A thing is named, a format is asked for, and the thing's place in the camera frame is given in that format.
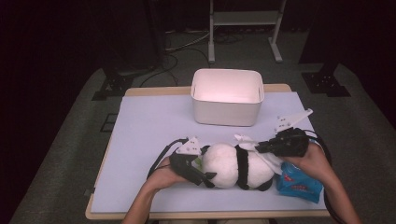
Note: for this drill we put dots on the person's left hand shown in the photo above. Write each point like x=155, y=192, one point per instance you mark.
x=162, y=177

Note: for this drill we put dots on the blue wet wipes pack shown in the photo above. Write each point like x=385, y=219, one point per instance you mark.
x=299, y=186

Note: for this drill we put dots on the person's right hand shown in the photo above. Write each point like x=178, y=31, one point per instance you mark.
x=314, y=163

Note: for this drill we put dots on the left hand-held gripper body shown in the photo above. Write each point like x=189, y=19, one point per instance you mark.
x=186, y=165

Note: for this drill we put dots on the white wet wipe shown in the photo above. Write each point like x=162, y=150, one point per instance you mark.
x=246, y=141

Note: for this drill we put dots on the white plastic storage box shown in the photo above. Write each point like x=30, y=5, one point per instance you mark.
x=227, y=112

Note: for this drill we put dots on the wooden table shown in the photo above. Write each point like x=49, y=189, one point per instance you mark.
x=155, y=90

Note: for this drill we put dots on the black stand base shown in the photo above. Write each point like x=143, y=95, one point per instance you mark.
x=115, y=85
x=325, y=84

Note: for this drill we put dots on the white metal stand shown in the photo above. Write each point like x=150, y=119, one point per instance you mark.
x=244, y=18

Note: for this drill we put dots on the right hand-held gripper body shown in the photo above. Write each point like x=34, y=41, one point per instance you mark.
x=289, y=143

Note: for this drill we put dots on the dark floor hatch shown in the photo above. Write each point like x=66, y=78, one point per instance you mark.
x=109, y=123

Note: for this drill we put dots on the panda plush toy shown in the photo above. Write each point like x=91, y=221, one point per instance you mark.
x=224, y=165

